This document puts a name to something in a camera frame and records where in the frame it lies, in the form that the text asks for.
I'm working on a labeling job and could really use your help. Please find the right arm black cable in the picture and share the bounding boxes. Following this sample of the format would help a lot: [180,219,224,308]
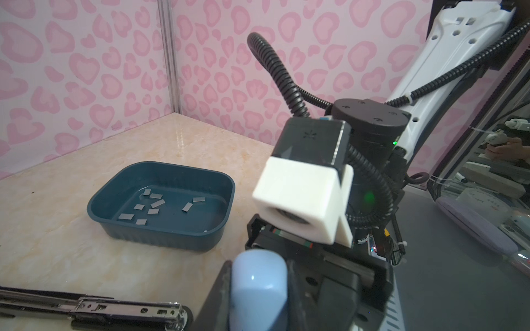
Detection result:
[246,18,530,226]

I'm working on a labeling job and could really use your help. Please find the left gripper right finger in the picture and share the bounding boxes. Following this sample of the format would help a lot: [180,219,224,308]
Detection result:
[287,259,319,331]

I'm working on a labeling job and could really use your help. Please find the black stapler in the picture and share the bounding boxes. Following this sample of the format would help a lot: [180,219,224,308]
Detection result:
[1,286,194,330]

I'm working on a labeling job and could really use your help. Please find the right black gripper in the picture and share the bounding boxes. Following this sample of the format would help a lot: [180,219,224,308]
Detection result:
[245,215,394,330]

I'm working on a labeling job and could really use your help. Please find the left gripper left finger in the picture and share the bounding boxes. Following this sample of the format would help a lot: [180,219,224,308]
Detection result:
[190,261,233,331]

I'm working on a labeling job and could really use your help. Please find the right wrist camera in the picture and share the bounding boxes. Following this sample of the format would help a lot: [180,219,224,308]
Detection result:
[253,117,354,247]

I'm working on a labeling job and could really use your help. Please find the teal plastic tray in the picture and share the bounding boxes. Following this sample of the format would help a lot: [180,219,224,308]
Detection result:
[87,161,235,252]

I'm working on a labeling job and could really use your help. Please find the aluminium frame corner post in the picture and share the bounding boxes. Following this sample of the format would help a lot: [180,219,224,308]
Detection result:
[157,0,182,114]

